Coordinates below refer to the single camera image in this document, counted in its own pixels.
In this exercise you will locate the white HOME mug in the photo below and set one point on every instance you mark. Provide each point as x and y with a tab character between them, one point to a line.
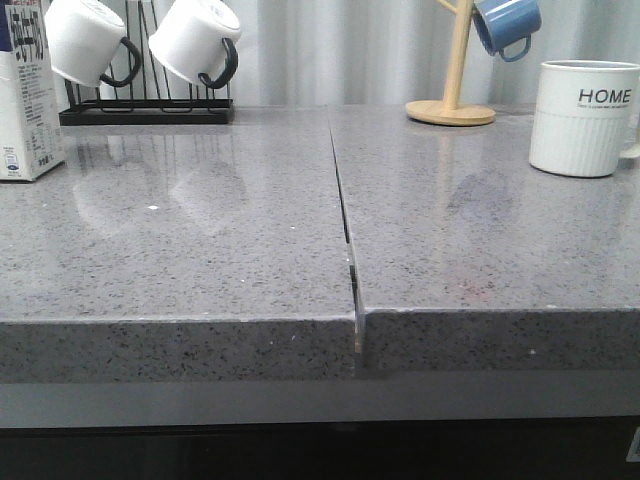
581	116

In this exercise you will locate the left white hanging mug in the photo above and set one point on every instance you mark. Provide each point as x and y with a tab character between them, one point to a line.
83	38

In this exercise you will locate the wooden mug tree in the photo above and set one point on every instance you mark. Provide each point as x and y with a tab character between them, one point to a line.
449	111

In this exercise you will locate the right white hanging mug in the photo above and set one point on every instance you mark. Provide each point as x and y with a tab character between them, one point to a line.
196	41

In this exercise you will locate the white hanging mug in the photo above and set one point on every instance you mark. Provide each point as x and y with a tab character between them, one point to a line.
83	38
196	41

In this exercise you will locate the dark cabinet under counter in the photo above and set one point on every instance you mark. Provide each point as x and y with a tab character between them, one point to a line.
558	448

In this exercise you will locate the black wire mug rack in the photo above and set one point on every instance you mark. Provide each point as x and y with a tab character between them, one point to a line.
155	96

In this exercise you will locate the white blue milk carton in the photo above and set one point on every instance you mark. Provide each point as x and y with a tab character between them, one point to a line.
31	138

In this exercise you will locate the blue enamel mug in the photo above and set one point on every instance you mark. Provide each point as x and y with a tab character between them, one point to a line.
506	27

